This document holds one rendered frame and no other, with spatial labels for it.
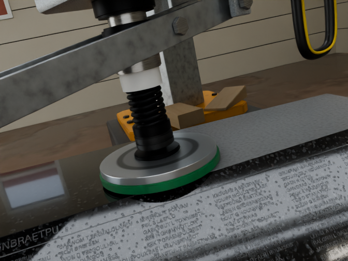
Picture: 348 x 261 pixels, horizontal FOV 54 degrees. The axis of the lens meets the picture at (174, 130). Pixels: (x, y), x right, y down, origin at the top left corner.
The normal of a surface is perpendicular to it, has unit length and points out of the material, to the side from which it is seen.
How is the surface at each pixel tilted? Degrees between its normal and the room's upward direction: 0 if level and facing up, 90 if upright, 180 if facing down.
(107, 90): 90
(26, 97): 90
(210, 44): 90
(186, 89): 90
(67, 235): 45
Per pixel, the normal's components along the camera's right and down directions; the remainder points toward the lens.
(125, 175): -0.20, -0.94
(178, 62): 0.70, 0.05
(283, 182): 0.06, -0.52
